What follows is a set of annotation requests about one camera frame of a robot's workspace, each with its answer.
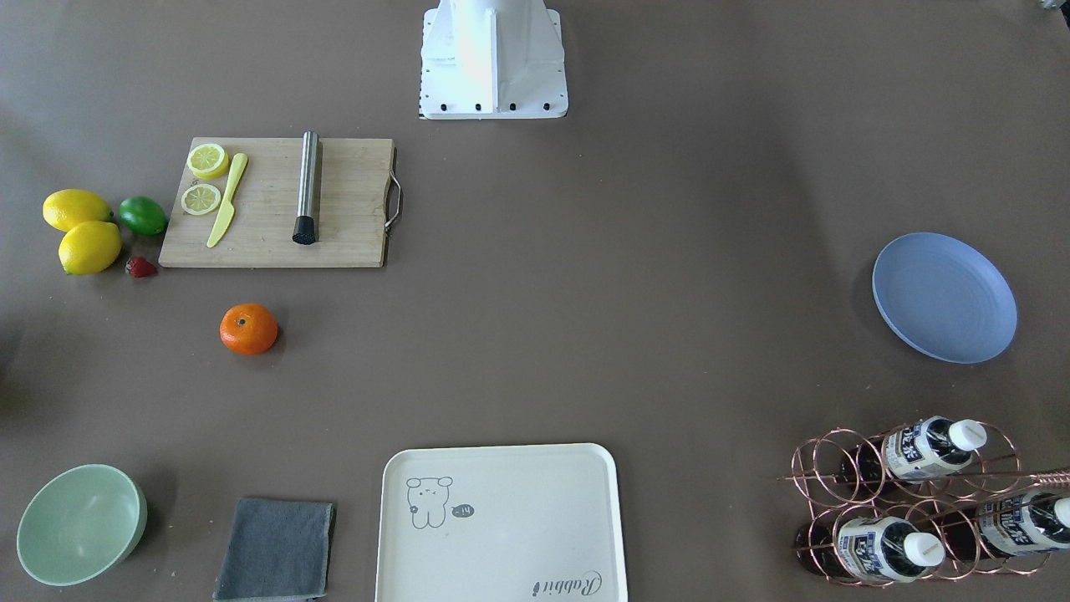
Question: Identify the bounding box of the tea bottle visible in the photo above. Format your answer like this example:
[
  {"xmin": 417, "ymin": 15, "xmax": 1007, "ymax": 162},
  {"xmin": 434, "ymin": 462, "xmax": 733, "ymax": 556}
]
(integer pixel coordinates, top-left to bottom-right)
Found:
[
  {"xmin": 934, "ymin": 489, "xmax": 1069, "ymax": 564},
  {"xmin": 792, "ymin": 514, "xmax": 946, "ymax": 586},
  {"xmin": 834, "ymin": 416, "xmax": 987, "ymax": 494}
]

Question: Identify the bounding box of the red strawberry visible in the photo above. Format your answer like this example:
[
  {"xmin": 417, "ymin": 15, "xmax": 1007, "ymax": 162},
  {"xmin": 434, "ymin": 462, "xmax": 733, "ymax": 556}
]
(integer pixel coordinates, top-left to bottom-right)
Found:
[{"xmin": 124, "ymin": 256, "xmax": 158, "ymax": 278}]

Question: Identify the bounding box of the grey folded cloth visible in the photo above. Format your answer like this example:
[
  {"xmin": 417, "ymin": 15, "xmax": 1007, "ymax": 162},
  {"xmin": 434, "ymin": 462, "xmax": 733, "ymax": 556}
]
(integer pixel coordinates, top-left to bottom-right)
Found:
[{"xmin": 211, "ymin": 497, "xmax": 336, "ymax": 601}]

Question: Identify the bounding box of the cream rabbit tray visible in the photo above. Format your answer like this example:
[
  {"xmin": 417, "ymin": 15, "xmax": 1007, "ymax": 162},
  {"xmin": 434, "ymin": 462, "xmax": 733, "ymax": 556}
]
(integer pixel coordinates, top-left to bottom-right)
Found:
[{"xmin": 375, "ymin": 442, "xmax": 629, "ymax": 601}]

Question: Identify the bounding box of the bamboo cutting board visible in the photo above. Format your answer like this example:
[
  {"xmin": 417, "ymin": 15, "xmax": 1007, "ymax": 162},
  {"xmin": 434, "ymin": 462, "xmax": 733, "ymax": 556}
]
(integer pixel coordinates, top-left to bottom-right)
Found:
[{"xmin": 158, "ymin": 137, "xmax": 397, "ymax": 269}]

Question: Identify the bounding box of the yellow lemon near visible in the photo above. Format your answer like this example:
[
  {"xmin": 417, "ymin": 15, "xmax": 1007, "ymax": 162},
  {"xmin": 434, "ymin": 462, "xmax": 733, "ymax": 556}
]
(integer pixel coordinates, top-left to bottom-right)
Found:
[{"xmin": 58, "ymin": 221, "xmax": 122, "ymax": 275}]

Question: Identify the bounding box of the yellow lemon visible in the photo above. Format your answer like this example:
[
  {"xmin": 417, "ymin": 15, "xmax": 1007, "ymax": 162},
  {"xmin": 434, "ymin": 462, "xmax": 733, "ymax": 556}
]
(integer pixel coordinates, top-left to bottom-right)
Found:
[
  {"xmin": 42, "ymin": 188, "xmax": 112, "ymax": 232},
  {"xmin": 58, "ymin": 221, "xmax": 122, "ymax": 275}
]

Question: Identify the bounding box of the blue plate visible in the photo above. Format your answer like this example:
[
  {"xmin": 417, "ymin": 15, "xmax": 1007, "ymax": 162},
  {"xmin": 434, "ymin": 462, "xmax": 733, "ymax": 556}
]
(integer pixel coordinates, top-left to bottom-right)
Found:
[{"xmin": 871, "ymin": 232, "xmax": 1019, "ymax": 365}]

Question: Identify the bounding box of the steel muddler black tip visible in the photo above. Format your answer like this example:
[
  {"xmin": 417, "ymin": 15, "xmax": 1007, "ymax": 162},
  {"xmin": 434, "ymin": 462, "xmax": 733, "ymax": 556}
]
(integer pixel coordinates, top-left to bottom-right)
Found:
[{"xmin": 292, "ymin": 130, "xmax": 318, "ymax": 245}]

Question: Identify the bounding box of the yellow lemon far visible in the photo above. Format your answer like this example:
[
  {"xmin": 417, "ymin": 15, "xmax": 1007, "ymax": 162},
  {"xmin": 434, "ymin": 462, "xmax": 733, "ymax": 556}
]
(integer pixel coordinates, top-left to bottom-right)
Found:
[{"xmin": 42, "ymin": 188, "xmax": 112, "ymax": 232}]

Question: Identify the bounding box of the tea bottle lower outer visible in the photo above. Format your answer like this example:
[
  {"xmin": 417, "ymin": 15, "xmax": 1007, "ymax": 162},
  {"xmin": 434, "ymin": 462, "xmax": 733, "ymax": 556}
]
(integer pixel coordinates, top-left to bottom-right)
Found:
[{"xmin": 934, "ymin": 489, "xmax": 1069, "ymax": 564}]

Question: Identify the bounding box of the green bowl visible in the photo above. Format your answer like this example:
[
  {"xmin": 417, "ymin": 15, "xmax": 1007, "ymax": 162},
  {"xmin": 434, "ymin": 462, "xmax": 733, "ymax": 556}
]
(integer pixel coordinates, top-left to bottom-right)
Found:
[{"xmin": 17, "ymin": 464, "xmax": 148, "ymax": 587}]

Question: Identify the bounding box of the lemon half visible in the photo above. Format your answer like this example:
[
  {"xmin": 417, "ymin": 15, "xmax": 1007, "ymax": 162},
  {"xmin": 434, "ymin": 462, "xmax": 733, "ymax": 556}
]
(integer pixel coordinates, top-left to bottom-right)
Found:
[{"xmin": 185, "ymin": 142, "xmax": 230, "ymax": 180}]

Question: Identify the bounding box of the orange mandarin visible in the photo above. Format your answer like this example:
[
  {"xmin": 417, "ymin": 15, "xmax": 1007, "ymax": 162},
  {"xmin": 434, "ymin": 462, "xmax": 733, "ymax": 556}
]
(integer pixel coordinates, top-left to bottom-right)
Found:
[{"xmin": 218, "ymin": 304, "xmax": 279, "ymax": 355}]

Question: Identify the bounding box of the copper wire bottle rack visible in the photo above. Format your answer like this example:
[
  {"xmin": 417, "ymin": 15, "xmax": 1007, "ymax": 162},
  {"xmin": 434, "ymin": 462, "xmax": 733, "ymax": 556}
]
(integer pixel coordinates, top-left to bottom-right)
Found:
[{"xmin": 788, "ymin": 421, "xmax": 1067, "ymax": 588}]

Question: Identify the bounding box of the lemon slice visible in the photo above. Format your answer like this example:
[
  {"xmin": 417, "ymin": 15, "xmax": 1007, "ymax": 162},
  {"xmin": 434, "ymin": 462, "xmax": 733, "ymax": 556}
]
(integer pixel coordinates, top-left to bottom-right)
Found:
[{"xmin": 180, "ymin": 183, "xmax": 221, "ymax": 216}]

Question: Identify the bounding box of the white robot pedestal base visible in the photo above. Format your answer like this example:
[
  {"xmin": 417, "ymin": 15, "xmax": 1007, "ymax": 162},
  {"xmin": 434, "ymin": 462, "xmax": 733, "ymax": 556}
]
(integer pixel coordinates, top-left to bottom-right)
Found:
[{"xmin": 418, "ymin": 1, "xmax": 569, "ymax": 120}]

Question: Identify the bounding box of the yellow plastic knife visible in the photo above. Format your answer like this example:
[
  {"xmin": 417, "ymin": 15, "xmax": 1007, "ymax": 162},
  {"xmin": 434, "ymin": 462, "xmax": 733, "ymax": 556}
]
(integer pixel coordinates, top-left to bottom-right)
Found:
[{"xmin": 207, "ymin": 152, "xmax": 248, "ymax": 248}]

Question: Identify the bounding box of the green lime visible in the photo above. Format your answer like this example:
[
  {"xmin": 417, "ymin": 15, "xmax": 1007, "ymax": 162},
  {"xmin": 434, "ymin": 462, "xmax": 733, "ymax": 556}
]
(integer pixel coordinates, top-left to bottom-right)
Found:
[{"xmin": 118, "ymin": 196, "xmax": 168, "ymax": 236}]

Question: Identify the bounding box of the tea bottle top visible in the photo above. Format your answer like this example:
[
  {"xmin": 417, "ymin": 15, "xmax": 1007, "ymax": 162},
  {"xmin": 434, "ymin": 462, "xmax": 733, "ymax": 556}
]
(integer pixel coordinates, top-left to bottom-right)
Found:
[{"xmin": 834, "ymin": 416, "xmax": 987, "ymax": 494}]

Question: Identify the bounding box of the tea bottle lower middle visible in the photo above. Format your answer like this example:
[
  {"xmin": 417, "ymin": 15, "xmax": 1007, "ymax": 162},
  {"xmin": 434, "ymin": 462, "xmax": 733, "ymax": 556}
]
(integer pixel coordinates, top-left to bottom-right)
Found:
[{"xmin": 792, "ymin": 514, "xmax": 946, "ymax": 586}]

